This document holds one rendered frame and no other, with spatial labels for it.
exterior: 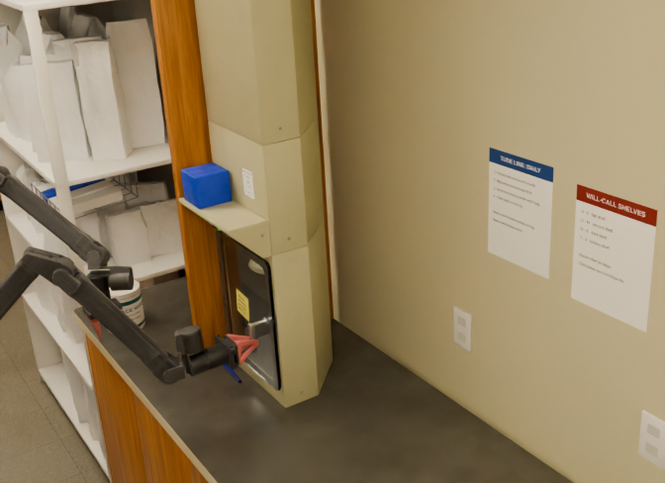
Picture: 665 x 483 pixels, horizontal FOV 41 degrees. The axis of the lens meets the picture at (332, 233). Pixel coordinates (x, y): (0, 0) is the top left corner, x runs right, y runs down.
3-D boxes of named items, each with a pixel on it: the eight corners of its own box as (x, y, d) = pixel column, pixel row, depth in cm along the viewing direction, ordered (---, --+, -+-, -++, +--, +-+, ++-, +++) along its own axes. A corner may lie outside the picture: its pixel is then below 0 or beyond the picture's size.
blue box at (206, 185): (216, 192, 249) (213, 161, 246) (232, 201, 241) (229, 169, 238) (184, 200, 244) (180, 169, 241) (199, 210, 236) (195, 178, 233)
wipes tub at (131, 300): (137, 313, 307) (131, 274, 302) (151, 328, 297) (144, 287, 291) (101, 325, 301) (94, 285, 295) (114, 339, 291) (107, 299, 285)
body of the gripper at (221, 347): (220, 333, 241) (195, 341, 238) (237, 347, 233) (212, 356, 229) (223, 353, 244) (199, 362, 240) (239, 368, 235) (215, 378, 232)
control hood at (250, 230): (218, 221, 255) (215, 188, 252) (272, 256, 230) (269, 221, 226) (181, 231, 250) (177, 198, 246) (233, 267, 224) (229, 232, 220)
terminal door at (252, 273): (233, 348, 270) (219, 229, 255) (281, 392, 246) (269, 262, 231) (231, 349, 270) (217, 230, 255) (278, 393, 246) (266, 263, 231)
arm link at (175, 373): (163, 370, 237) (164, 383, 229) (153, 331, 234) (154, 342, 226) (207, 359, 239) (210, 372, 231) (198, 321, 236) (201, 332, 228)
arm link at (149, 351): (49, 267, 224) (46, 280, 214) (65, 252, 224) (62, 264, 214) (167, 375, 238) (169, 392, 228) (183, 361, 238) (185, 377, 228)
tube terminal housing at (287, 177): (303, 337, 285) (285, 105, 256) (358, 379, 260) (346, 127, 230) (234, 361, 273) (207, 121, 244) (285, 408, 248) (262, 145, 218)
